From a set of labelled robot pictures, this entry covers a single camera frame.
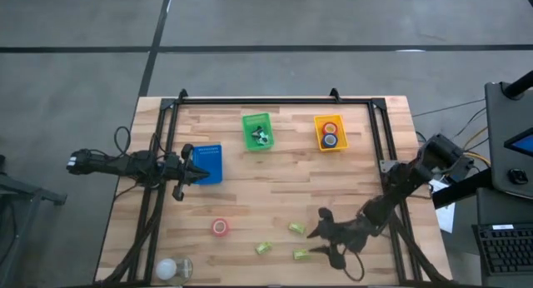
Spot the white light bulb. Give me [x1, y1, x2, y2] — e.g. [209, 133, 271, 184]
[155, 257, 178, 281]

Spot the black cart bar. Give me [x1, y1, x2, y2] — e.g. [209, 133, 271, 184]
[431, 168, 493, 211]

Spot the blue plastic basket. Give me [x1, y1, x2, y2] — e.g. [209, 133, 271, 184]
[191, 144, 224, 186]

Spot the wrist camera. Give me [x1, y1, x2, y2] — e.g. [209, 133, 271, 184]
[328, 252, 347, 271]
[171, 182, 187, 202]

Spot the white paper sheet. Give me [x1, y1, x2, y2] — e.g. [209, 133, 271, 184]
[430, 179, 457, 234]

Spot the black keyboard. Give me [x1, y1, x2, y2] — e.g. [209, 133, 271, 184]
[472, 223, 533, 276]

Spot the green plastic basket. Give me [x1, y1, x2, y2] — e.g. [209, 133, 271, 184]
[242, 112, 276, 152]

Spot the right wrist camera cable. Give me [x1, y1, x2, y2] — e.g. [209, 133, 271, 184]
[341, 251, 366, 282]

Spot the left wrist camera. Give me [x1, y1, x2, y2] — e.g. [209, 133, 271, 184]
[171, 182, 187, 202]

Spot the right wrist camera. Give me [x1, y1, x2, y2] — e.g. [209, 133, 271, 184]
[328, 252, 347, 271]

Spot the black cable loop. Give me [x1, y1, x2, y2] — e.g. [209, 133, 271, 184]
[112, 126, 132, 156]

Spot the yellow cable bundle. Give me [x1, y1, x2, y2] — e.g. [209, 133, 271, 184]
[457, 127, 491, 169]

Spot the grey metal stand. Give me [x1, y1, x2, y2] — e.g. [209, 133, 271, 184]
[0, 154, 68, 288]

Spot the pink tape roll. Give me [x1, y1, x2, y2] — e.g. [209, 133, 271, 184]
[211, 217, 231, 238]

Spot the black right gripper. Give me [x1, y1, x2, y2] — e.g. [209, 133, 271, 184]
[306, 207, 371, 256]

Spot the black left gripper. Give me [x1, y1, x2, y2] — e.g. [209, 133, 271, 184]
[165, 143, 211, 190]

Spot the yellow plastic basket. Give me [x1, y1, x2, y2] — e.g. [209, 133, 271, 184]
[313, 114, 349, 153]

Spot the thin black floor cable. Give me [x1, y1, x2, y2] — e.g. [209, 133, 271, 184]
[411, 97, 486, 119]

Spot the blue tablet screen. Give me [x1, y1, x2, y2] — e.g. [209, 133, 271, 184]
[504, 127, 533, 158]

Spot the grey cart top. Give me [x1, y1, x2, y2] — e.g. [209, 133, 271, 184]
[484, 81, 533, 200]

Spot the black aluminium frame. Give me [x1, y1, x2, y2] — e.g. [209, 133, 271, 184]
[97, 87, 451, 287]

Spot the black pole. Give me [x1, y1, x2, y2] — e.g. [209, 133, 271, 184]
[502, 69, 533, 100]

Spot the black round knob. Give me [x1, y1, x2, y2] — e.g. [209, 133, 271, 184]
[507, 167, 529, 185]

